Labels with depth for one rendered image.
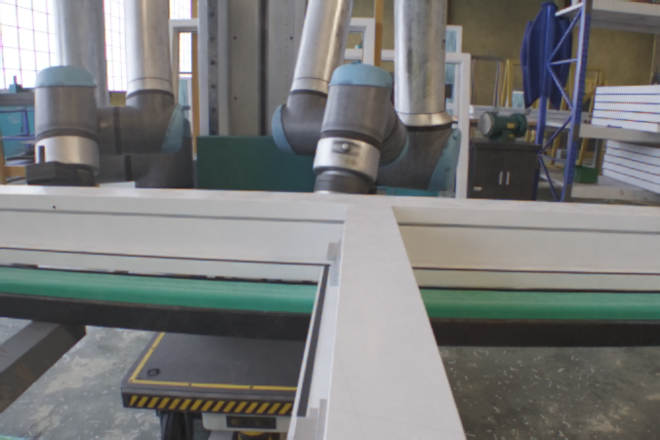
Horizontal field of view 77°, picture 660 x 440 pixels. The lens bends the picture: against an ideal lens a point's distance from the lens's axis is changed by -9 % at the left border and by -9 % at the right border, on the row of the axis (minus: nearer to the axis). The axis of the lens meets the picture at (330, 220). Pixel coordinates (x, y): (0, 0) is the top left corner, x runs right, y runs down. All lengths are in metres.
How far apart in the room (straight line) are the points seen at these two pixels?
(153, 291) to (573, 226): 0.40
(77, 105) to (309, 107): 0.37
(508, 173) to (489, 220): 3.53
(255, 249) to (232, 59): 0.94
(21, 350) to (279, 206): 0.26
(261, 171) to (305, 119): 0.47
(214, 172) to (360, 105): 0.70
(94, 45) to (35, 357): 0.79
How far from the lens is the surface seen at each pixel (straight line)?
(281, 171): 1.23
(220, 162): 1.26
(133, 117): 0.86
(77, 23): 1.11
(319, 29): 0.86
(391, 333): 0.20
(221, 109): 1.29
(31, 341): 0.46
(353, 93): 0.64
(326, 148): 0.62
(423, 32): 0.99
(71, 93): 0.75
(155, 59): 0.90
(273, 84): 1.31
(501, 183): 3.99
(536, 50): 4.95
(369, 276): 0.25
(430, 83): 1.01
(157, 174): 1.15
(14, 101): 9.40
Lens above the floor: 1.03
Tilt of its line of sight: 15 degrees down
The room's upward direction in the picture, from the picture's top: 1 degrees clockwise
